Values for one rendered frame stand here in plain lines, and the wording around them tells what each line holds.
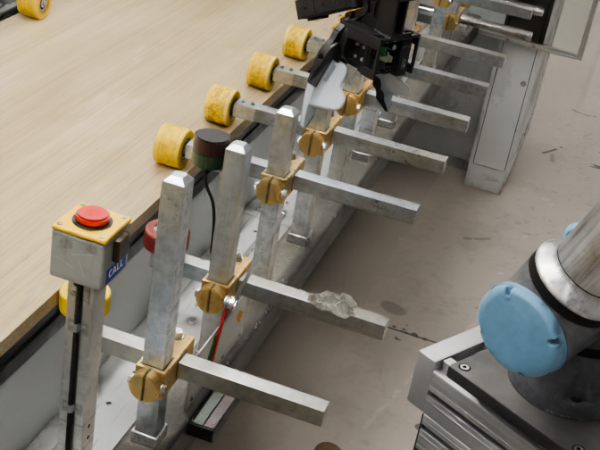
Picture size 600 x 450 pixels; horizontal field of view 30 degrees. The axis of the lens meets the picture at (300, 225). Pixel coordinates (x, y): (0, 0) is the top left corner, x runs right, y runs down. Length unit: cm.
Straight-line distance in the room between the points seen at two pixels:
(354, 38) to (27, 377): 79
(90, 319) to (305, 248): 108
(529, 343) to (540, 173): 353
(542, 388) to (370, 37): 50
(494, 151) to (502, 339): 316
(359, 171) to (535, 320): 156
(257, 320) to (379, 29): 90
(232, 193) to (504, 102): 265
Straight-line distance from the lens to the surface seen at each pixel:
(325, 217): 254
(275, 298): 194
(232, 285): 192
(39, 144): 226
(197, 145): 181
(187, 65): 272
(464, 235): 414
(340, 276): 371
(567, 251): 127
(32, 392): 188
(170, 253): 162
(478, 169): 449
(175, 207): 158
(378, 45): 136
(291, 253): 238
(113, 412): 201
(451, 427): 162
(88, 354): 142
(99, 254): 132
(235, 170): 181
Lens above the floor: 188
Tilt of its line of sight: 28 degrees down
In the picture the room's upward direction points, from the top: 10 degrees clockwise
